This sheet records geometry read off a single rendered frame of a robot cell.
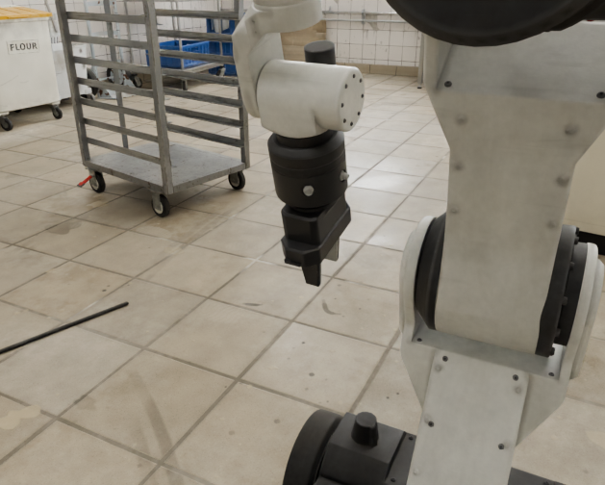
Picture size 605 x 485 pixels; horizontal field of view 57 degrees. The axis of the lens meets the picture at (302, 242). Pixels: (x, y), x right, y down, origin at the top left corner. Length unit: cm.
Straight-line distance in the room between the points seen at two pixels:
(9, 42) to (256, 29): 375
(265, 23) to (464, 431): 48
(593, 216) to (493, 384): 163
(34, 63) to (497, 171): 404
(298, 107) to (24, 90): 383
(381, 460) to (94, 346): 95
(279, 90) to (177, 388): 100
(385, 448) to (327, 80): 63
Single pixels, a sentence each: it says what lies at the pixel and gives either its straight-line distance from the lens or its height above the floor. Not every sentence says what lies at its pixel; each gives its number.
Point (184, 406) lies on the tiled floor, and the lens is 140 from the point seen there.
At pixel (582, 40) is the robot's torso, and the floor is 86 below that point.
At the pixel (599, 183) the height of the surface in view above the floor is 27.
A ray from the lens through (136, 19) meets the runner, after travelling 234.
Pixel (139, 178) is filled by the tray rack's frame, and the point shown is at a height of 15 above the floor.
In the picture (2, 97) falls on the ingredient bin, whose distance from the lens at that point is 427.
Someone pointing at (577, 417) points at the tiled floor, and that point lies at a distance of 149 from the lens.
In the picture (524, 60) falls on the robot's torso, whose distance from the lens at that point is 53.
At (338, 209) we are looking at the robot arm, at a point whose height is 65.
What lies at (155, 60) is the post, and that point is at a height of 65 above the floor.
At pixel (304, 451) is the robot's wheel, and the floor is 18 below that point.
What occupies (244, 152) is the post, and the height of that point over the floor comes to 20.
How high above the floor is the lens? 91
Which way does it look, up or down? 25 degrees down
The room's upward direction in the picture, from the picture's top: straight up
